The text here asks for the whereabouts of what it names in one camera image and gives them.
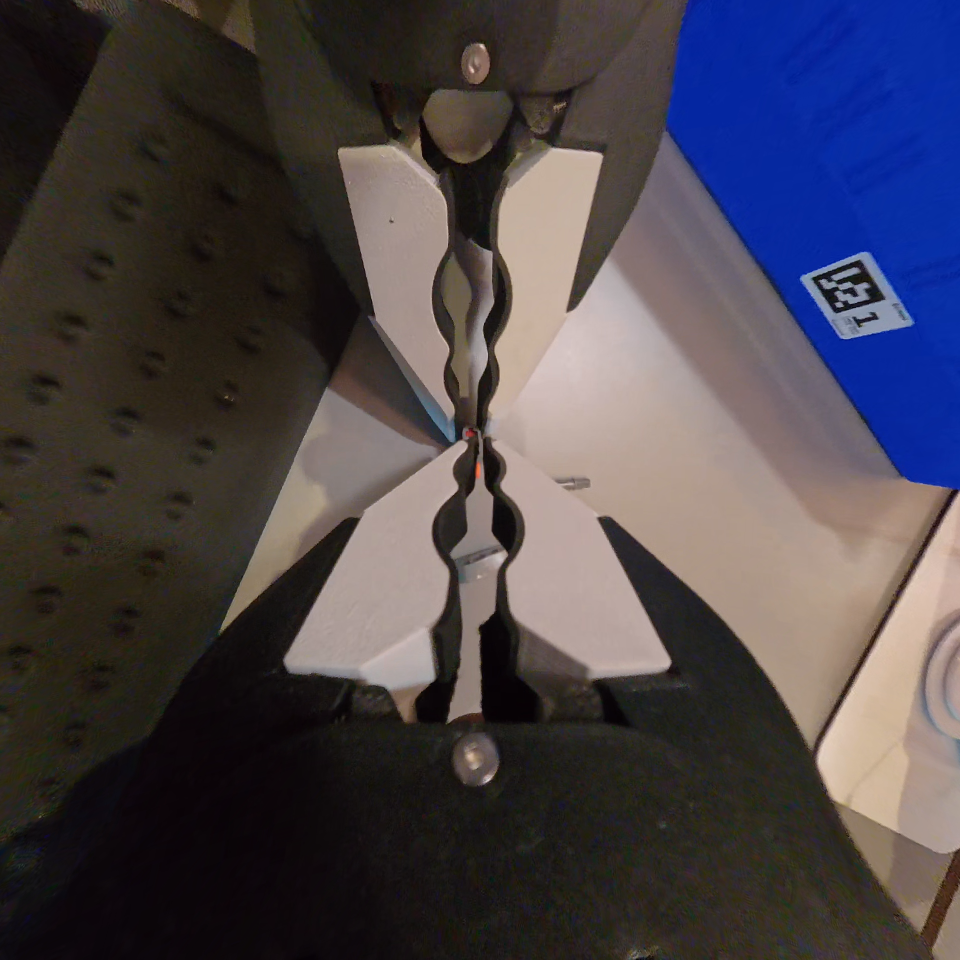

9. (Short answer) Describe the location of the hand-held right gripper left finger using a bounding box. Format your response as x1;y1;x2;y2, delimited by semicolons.
282;438;478;721

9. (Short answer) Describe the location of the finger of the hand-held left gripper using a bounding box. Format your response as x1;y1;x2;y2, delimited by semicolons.
337;144;474;445
480;144;606;436

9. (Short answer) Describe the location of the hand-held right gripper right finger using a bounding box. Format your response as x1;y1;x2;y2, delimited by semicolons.
480;437;674;702

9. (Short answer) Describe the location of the grey beam black axle assembly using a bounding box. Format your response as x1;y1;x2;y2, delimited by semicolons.
452;546;504;584

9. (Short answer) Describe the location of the blue plastic bin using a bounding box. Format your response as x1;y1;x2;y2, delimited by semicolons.
666;0;960;490

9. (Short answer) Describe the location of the black perforated board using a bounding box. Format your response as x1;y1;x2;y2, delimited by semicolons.
0;0;357;841

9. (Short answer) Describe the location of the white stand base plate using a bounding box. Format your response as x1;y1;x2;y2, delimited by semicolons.
816;487;960;856

